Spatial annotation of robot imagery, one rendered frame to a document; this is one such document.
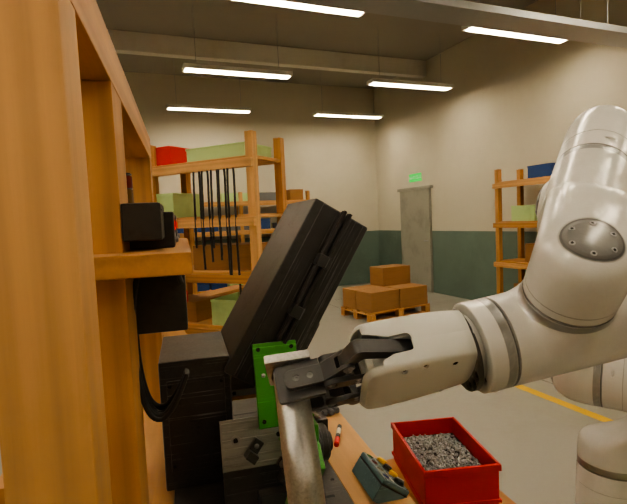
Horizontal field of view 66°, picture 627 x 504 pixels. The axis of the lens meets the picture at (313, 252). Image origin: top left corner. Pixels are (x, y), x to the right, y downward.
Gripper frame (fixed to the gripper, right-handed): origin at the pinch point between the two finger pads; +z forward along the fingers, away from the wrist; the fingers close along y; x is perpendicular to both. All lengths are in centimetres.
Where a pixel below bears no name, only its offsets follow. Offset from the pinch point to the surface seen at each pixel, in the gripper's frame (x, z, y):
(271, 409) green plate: -24, 7, -79
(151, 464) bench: -27, 46, -109
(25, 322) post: -14.4, 26.2, -1.9
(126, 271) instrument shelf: -34.8, 23.5, -24.2
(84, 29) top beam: -52, 18, 8
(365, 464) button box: -9, -14, -93
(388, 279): -363, -190, -632
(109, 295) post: -37, 30, -33
